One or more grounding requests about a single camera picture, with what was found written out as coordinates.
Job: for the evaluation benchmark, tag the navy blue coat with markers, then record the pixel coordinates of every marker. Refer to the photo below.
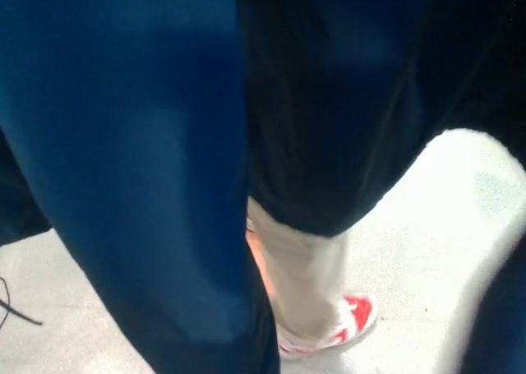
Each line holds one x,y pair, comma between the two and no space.
123,144

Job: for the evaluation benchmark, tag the red and white sneaker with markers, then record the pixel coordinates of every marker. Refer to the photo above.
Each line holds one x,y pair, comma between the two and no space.
357,312

